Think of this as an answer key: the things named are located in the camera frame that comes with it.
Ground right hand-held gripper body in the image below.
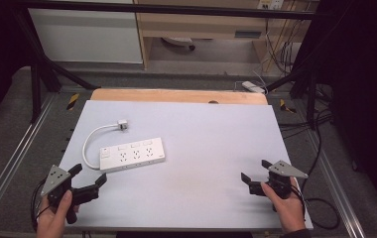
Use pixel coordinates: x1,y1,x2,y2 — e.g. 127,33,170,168
248,160,310,200

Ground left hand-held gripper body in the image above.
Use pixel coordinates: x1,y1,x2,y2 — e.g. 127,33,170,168
40,164,101,226

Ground person's left hand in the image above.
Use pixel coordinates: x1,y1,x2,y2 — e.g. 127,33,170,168
36,189,80,238

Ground person's right hand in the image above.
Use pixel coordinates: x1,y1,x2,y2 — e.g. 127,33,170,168
260,177,308,234

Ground white floor power strip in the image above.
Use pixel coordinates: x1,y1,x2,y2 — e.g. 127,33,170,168
241,80,266,95

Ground wooden board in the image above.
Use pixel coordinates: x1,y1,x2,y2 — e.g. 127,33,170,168
89,87,269,106

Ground white cabinet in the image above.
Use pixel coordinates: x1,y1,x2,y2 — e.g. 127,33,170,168
27,0,144,64

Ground office chair base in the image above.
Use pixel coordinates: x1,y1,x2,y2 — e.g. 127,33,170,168
161,37,196,52

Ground wooden desk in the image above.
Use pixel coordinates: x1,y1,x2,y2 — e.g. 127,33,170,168
133,0,319,71

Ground white power strip cable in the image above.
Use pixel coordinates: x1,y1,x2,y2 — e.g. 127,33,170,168
81,123,120,171

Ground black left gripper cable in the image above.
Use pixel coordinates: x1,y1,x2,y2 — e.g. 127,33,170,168
30,179,51,232

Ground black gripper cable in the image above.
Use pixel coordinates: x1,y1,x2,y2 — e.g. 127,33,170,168
289,184,341,231
30,179,51,232

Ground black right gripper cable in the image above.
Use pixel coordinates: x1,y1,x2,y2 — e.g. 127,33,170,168
289,184,341,231

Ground aluminium rail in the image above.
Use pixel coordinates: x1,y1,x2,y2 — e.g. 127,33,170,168
304,130,367,238
0,92,59,226

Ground black floor cables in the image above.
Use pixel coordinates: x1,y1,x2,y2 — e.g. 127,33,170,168
277,83,336,192

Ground bundle of hanging cables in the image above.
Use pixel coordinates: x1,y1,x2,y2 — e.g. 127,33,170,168
265,9,305,74

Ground white wall outlet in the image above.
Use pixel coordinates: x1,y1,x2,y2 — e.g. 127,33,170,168
257,0,284,11

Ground black metal frame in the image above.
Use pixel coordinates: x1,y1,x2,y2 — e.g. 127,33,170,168
11,0,329,130

